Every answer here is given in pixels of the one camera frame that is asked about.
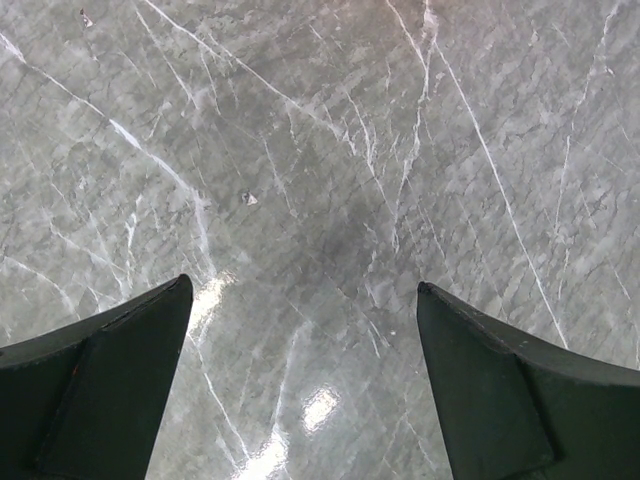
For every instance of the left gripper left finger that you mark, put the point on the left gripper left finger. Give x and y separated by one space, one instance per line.
86 401

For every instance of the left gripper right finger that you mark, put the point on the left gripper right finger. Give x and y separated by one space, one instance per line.
513 406

